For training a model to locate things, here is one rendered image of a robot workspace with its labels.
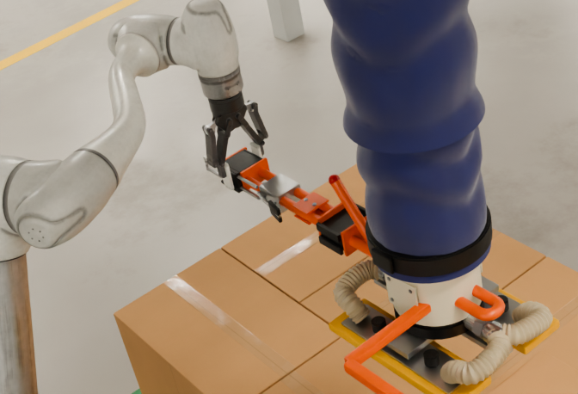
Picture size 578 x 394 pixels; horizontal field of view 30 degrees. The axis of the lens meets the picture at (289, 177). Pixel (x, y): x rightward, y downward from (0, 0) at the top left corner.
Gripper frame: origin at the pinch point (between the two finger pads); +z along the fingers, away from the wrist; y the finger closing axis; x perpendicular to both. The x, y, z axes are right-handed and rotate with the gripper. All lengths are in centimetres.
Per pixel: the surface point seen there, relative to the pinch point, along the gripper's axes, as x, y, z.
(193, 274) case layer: 61, 8, 70
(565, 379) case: -75, 18, 30
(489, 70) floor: 138, 217, 124
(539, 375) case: -71, 16, 30
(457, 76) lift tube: -71, 1, -47
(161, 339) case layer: 44, -14, 70
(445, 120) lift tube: -70, -1, -39
